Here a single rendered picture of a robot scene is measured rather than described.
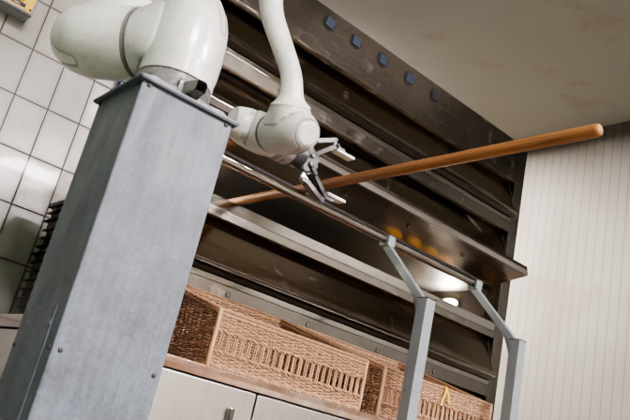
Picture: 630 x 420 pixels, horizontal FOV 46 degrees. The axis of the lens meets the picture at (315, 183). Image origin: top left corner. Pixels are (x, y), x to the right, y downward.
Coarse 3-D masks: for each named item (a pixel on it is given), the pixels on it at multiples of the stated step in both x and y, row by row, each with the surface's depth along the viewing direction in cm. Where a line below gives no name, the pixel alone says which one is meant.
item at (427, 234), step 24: (264, 168) 270; (288, 168) 269; (336, 168) 269; (336, 192) 282; (360, 192) 280; (384, 192) 283; (360, 216) 297; (384, 216) 295; (408, 216) 294; (408, 240) 313; (432, 240) 311; (456, 240) 310; (456, 264) 331; (480, 264) 329; (504, 264) 327
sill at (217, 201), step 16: (224, 208) 253; (240, 208) 257; (256, 224) 260; (272, 224) 265; (304, 240) 273; (336, 256) 282; (368, 272) 292; (400, 288) 303; (448, 304) 320; (480, 320) 333
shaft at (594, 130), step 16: (576, 128) 158; (592, 128) 154; (496, 144) 173; (512, 144) 169; (528, 144) 166; (544, 144) 163; (416, 160) 193; (432, 160) 188; (448, 160) 184; (464, 160) 181; (352, 176) 211; (368, 176) 206; (384, 176) 202; (272, 192) 241; (304, 192) 229
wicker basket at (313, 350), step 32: (192, 288) 237; (192, 320) 198; (224, 320) 189; (256, 320) 195; (192, 352) 191; (224, 352) 188; (256, 352) 194; (288, 352) 200; (320, 352) 208; (352, 352) 225; (288, 384) 199; (320, 384) 206; (352, 384) 215
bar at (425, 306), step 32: (224, 160) 210; (288, 192) 224; (352, 224) 239; (416, 256) 257; (416, 288) 230; (480, 288) 275; (416, 320) 224; (416, 352) 218; (512, 352) 251; (416, 384) 216; (512, 384) 246; (512, 416) 243
